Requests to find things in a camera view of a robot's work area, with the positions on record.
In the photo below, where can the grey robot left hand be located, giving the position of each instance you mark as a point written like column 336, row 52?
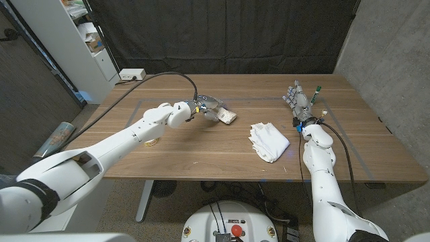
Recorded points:
column 208, row 102

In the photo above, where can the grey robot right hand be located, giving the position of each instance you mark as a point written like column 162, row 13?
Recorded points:
column 302, row 104

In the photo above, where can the white patterned pen bag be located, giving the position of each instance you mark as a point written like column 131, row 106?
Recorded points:
column 228, row 116

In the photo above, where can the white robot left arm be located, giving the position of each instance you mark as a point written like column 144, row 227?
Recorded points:
column 117, row 148

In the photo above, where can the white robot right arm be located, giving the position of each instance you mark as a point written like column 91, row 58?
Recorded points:
column 324, row 191

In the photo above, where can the folded white cloth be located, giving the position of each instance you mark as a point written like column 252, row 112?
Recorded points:
column 268, row 142

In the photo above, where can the roll of tape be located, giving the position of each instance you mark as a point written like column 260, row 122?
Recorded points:
column 152, row 144

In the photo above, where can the green capped marker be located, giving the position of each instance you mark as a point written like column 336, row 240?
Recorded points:
column 315, row 95

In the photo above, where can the black backdrop curtain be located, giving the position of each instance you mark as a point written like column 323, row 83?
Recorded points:
column 228, row 33

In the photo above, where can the white power strip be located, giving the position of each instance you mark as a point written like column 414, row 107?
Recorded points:
column 131, row 74

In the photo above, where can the black round fan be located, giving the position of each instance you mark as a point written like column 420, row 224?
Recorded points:
column 164, row 188

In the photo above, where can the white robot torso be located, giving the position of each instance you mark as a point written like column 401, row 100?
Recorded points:
column 228, row 218

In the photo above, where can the grey table leg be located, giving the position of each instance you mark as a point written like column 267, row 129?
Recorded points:
column 144, row 201

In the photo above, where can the cardboard box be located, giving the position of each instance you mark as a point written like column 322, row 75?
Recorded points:
column 95, row 43

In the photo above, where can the red emergency stop button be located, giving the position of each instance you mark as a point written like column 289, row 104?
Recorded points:
column 236, row 230

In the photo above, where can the black power adapter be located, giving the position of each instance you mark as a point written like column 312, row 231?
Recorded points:
column 290, row 234

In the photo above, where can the rolled printed poster tube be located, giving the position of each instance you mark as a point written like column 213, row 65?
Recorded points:
column 57, row 138

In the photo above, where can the white shelf cabinet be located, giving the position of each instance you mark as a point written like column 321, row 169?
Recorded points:
column 64, row 43

